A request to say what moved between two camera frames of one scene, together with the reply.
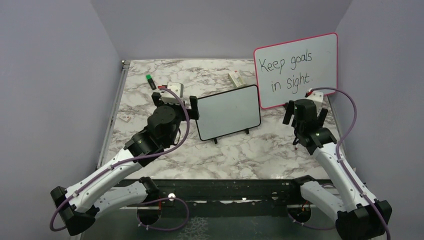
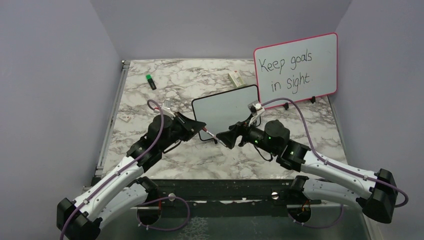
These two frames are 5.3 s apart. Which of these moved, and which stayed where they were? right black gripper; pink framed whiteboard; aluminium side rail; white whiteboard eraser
Moved: right black gripper
Stayed: aluminium side rail; white whiteboard eraser; pink framed whiteboard
